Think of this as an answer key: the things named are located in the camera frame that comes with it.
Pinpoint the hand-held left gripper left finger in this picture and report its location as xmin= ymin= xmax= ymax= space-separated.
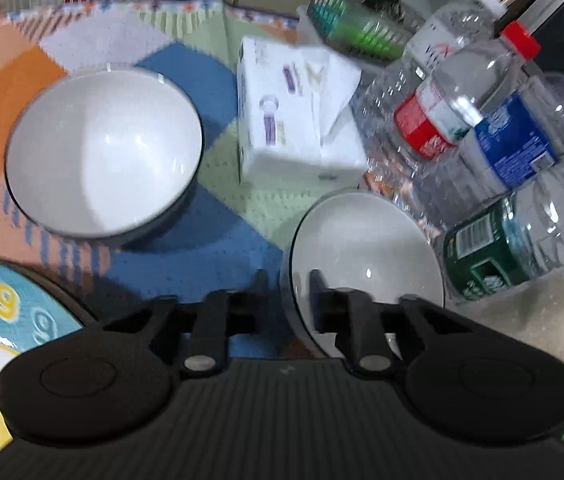
xmin=104 ymin=269 xmax=270 ymax=378

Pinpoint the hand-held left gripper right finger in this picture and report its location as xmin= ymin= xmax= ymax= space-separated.
xmin=310 ymin=270 xmax=473 ymax=376

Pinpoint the white ribbed bowl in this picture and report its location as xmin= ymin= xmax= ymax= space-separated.
xmin=4 ymin=62 xmax=206 ymax=240
xmin=281 ymin=188 xmax=446 ymax=356

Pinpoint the checked pastel tablecloth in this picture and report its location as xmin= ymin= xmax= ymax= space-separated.
xmin=0 ymin=0 xmax=443 ymax=361

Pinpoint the green label water bottle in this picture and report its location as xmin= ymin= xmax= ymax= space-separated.
xmin=443 ymin=155 xmax=564 ymax=303

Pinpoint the white tissue pack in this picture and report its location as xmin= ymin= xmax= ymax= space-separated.
xmin=237 ymin=36 xmax=369 ymax=183

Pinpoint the clear bag of rice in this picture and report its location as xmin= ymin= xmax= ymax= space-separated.
xmin=442 ymin=255 xmax=564 ymax=466

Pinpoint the red cap water bottle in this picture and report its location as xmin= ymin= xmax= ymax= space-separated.
xmin=394 ymin=22 xmax=542 ymax=161

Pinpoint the blue cap water bottle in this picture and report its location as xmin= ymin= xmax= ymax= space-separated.
xmin=412 ymin=58 xmax=564 ymax=223

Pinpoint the green plastic basket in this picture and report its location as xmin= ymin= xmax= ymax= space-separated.
xmin=307 ymin=0 xmax=425 ymax=61

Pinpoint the white cap clear water bottle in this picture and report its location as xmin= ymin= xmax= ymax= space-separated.
xmin=352 ymin=0 xmax=506 ymax=128

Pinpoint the black object in basket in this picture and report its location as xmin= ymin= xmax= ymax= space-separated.
xmin=362 ymin=0 xmax=413 ymax=17

